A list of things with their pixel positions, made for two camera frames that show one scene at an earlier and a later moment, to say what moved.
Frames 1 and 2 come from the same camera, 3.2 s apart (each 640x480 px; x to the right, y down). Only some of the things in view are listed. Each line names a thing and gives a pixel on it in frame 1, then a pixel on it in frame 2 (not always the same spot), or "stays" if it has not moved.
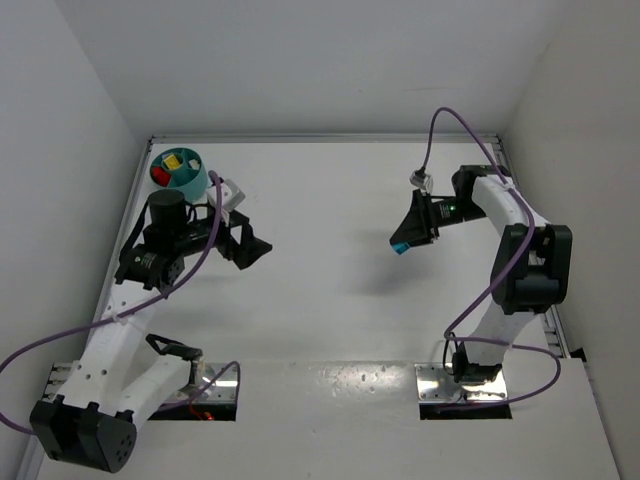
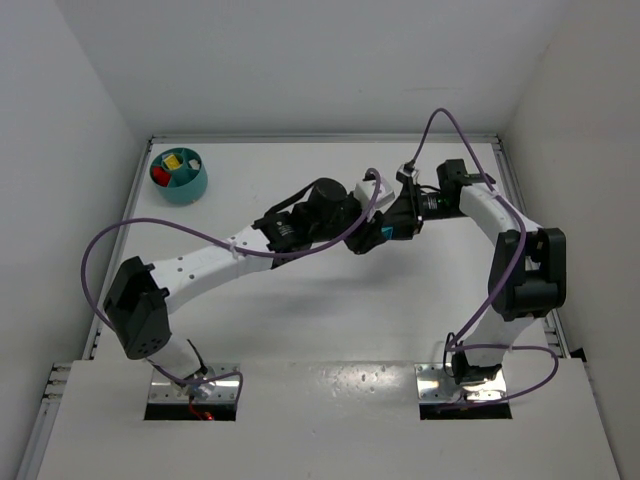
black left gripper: x=232 y=240 to x=361 y=236
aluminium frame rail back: x=321 y=138 stays
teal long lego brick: x=401 y=247 to x=387 y=232
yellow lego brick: x=172 y=162 stays
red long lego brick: x=161 y=176 stays
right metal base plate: x=435 y=384 stays
